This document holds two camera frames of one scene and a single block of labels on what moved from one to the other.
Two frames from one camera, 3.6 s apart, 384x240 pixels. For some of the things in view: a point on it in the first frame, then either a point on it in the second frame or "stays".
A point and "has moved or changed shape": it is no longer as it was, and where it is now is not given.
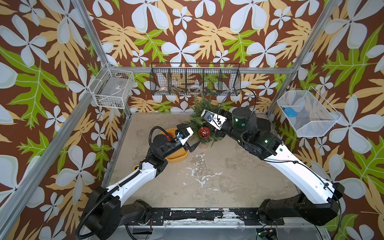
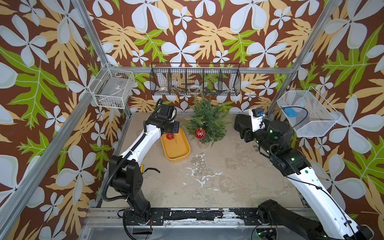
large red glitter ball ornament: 204,132 has moved or changed shape
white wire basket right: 310,115 stays
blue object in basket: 290,112 stays
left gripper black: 180,127 -> 176,126
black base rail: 197,216 stays
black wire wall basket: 195,79 stays
